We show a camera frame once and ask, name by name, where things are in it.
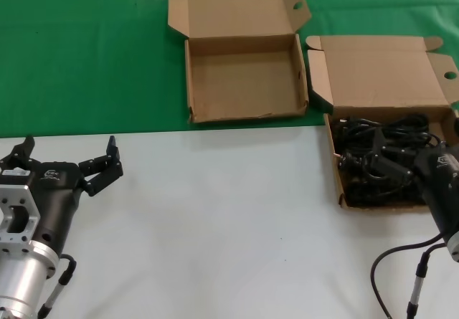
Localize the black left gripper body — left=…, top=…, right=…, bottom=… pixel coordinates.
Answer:
left=27, top=160, right=87, bottom=254

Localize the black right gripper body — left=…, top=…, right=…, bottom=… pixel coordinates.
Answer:
left=412, top=143, right=459, bottom=240

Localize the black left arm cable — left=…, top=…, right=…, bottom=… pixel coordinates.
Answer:
left=35, top=254, right=78, bottom=319

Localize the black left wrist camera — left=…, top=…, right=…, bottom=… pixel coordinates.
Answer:
left=0, top=168, right=33, bottom=187

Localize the green table cloth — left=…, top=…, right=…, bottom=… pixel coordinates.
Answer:
left=0, top=0, right=459, bottom=139

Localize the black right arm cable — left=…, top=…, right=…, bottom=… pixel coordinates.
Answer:
left=371, top=235, right=451, bottom=319

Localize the silver left wrist bracket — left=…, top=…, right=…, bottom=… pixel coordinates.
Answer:
left=0, top=184, right=40, bottom=244

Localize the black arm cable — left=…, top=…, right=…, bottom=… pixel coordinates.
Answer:
left=371, top=235, right=451, bottom=319
left=35, top=254, right=78, bottom=319

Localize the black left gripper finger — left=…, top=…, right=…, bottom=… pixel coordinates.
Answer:
left=0, top=135, right=37, bottom=171
left=77, top=135, right=125, bottom=198

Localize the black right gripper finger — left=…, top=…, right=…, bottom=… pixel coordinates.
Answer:
left=371, top=128, right=422, bottom=161
left=372, top=156, right=415, bottom=188

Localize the open cardboard box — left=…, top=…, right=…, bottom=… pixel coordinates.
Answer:
left=166, top=0, right=312, bottom=125
left=304, top=34, right=459, bottom=209

